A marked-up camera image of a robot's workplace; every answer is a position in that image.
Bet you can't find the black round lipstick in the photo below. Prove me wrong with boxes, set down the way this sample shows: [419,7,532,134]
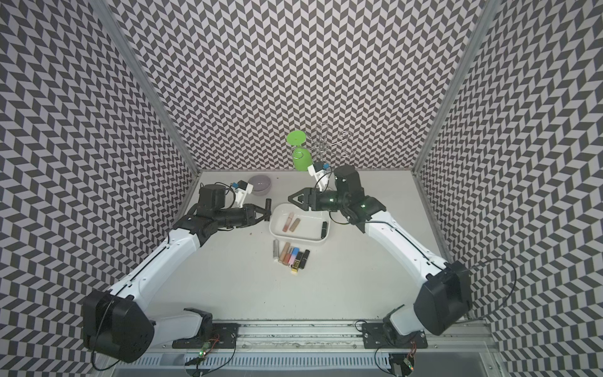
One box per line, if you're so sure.
[299,250,310,270]

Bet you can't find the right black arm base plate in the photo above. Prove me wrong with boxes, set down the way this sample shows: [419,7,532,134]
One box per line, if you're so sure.
[358,322,428,350]

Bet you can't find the beige tan lipstick tube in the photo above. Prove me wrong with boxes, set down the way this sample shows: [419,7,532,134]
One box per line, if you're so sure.
[279,243,291,265]

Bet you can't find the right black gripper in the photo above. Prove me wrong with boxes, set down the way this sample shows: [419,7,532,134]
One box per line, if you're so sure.
[289,187,349,211]

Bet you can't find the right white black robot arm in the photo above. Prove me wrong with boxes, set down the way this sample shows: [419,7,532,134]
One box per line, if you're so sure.
[287,163,472,344]

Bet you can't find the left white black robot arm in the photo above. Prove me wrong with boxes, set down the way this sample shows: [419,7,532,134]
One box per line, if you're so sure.
[82,181,272,363]

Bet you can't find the green plastic cup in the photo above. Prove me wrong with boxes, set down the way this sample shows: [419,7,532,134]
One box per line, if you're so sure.
[286,130,312,171]

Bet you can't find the grey purple bowl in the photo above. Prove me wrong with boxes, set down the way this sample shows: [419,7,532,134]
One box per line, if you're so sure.
[248,174,272,196]

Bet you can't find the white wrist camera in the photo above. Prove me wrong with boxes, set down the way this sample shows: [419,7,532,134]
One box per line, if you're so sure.
[307,161,331,192]
[232,181,254,208]

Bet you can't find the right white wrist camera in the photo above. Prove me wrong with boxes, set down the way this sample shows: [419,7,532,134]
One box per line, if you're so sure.
[307,161,331,192]

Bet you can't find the brown tan lipstick tube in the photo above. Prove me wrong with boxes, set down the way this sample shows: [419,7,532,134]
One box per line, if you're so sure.
[289,218,301,232]

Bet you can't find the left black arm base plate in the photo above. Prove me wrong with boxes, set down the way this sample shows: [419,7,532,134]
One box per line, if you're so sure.
[172,322,240,350]

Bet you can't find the red brown lip gloss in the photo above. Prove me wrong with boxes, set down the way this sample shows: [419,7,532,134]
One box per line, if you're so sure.
[284,247,295,265]

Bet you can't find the chrome metal stand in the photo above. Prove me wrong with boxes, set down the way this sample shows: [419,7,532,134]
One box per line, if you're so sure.
[311,123,352,166]

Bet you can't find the aluminium front rail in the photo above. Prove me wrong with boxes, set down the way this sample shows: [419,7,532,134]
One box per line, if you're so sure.
[100,320,500,354]

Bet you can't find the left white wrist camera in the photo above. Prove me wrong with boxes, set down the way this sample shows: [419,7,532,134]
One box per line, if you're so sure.
[232,181,254,208]

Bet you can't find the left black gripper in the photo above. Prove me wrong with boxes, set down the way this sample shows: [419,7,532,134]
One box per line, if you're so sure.
[214,203,272,229]

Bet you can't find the silver grey lipstick tube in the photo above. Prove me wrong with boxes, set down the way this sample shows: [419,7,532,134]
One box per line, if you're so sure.
[273,240,280,261]

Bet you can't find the white plastic storage box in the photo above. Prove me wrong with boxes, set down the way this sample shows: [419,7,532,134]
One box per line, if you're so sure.
[269,204,331,245]

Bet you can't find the black gold square lipstick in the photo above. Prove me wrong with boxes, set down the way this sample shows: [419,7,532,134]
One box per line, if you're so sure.
[291,251,304,274]

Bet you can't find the pink lip gloss tube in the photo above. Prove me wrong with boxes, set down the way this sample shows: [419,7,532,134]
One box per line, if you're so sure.
[283,212,295,232]

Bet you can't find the blue pink gradient lipstick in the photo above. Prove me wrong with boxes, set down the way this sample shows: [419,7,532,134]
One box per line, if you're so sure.
[288,248,300,266]

